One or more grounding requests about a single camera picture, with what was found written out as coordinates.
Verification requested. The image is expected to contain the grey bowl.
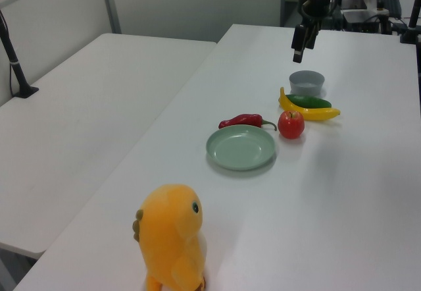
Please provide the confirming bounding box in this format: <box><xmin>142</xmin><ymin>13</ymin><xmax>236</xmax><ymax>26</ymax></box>
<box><xmin>289</xmin><ymin>70</ymin><xmax>326</xmax><ymax>97</ymax></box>

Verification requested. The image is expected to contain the yellow banana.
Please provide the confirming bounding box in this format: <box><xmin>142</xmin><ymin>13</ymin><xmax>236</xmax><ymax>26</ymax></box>
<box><xmin>278</xmin><ymin>86</ymin><xmax>341</xmax><ymax>122</ymax></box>

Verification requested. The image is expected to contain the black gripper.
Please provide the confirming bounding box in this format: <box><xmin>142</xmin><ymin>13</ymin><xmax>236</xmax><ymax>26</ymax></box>
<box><xmin>291</xmin><ymin>0</ymin><xmax>332</xmax><ymax>64</ymax></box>

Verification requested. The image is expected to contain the black camera stand pole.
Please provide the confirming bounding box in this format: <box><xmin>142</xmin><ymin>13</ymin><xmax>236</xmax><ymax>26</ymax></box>
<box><xmin>399</xmin><ymin>0</ymin><xmax>421</xmax><ymax>45</ymax></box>
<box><xmin>0</xmin><ymin>9</ymin><xmax>39</xmax><ymax>99</ymax></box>

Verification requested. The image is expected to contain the green cucumber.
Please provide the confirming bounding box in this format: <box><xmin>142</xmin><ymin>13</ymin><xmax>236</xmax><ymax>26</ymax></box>
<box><xmin>284</xmin><ymin>94</ymin><xmax>332</xmax><ymax>109</ymax></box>

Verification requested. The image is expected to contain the black desk equipment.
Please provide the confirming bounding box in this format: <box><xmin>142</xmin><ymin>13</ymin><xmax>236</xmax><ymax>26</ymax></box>
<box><xmin>341</xmin><ymin>0</ymin><xmax>403</xmax><ymax>36</ymax></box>

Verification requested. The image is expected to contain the red chili pepper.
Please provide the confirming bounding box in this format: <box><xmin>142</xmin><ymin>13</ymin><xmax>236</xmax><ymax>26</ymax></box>
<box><xmin>218</xmin><ymin>113</ymin><xmax>278</xmax><ymax>131</ymax></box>

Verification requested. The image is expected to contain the grey partition post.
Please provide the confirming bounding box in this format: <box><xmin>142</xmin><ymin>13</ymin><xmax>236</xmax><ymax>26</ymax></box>
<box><xmin>98</xmin><ymin>0</ymin><xmax>122</xmax><ymax>35</ymax></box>

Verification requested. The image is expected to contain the orange plush bird toy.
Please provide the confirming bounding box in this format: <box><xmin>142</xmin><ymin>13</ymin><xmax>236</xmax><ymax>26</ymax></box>
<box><xmin>132</xmin><ymin>184</ymin><xmax>209</xmax><ymax>291</ymax></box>

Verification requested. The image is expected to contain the red apple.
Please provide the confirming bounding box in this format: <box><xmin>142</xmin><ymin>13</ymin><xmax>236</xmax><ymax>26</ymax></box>
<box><xmin>278</xmin><ymin>109</ymin><xmax>305</xmax><ymax>140</ymax></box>

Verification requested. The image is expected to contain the pale green plate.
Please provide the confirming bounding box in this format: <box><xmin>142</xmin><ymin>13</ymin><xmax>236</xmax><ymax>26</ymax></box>
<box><xmin>206</xmin><ymin>124</ymin><xmax>276</xmax><ymax>172</ymax></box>

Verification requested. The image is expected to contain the white side table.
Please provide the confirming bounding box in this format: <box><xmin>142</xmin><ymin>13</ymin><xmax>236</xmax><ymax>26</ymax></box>
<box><xmin>0</xmin><ymin>33</ymin><xmax>218</xmax><ymax>261</ymax></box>

